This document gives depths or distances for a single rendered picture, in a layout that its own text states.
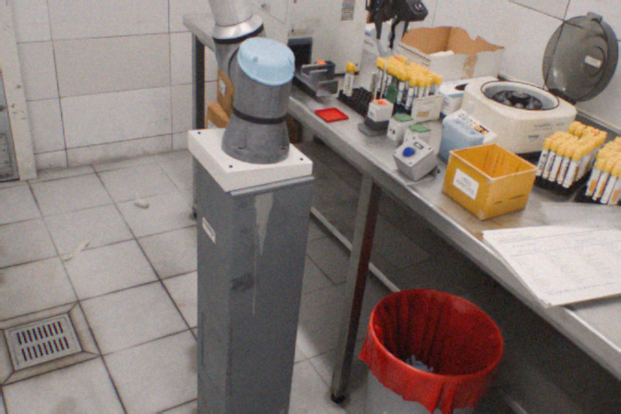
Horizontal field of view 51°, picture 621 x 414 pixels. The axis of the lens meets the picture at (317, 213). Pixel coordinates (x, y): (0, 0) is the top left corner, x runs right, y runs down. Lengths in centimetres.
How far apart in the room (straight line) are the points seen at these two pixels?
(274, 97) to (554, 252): 63
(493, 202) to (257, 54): 57
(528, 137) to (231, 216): 75
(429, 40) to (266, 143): 92
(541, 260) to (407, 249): 110
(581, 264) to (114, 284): 174
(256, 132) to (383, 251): 104
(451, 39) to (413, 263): 76
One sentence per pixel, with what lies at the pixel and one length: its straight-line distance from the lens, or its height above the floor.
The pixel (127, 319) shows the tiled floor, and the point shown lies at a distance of 237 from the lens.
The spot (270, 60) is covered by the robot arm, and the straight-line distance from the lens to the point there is 132.
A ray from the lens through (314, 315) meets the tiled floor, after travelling 238.
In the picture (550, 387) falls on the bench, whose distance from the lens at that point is 196.
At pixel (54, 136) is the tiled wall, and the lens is 324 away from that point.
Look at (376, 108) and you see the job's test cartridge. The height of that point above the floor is 94.
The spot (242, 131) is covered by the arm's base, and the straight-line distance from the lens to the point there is 137.
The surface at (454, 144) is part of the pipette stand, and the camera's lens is 154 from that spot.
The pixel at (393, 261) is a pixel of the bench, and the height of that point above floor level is 27.
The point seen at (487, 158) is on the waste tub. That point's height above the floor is 94.
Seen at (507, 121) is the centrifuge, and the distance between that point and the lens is 163.
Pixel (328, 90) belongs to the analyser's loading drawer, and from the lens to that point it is 182.
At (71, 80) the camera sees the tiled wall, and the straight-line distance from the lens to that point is 316.
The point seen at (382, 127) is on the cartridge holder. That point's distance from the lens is 166.
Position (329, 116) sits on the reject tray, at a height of 88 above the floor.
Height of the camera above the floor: 156
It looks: 32 degrees down
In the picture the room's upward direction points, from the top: 7 degrees clockwise
